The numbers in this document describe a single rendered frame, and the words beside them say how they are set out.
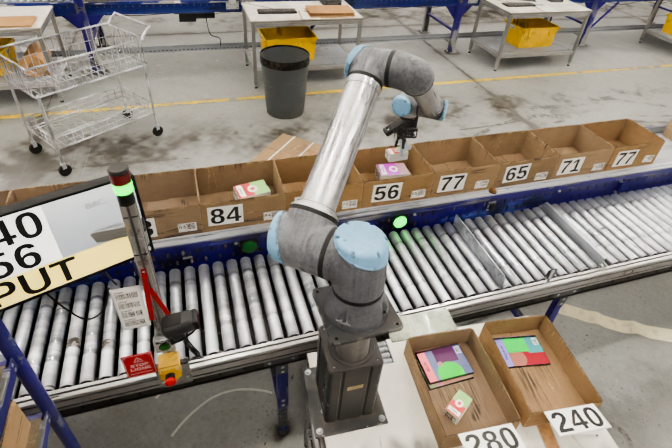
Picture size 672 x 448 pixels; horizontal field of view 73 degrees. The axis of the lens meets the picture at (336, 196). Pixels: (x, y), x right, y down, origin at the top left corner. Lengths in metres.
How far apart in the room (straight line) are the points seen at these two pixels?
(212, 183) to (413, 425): 1.44
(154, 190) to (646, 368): 2.97
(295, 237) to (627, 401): 2.39
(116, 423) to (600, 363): 2.71
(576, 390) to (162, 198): 2.00
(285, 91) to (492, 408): 3.64
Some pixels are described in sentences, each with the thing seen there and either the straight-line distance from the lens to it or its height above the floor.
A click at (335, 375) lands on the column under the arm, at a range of 1.50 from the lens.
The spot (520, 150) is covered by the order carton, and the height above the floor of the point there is 0.91.
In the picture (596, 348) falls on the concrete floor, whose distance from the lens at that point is 3.35.
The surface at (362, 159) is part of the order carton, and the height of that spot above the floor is 0.98.
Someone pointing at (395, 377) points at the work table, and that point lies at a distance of 1.89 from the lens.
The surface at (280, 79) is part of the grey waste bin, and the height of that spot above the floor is 0.46.
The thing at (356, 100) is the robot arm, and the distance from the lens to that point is 1.40.
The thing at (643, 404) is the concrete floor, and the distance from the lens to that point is 3.26.
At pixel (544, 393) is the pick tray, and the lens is 2.03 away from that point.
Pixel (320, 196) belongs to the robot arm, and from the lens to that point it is 1.29.
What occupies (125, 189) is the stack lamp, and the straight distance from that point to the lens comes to 1.30.
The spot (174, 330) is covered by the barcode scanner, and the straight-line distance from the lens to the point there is 1.63.
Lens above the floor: 2.35
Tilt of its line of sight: 38 degrees down
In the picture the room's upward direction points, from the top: 4 degrees clockwise
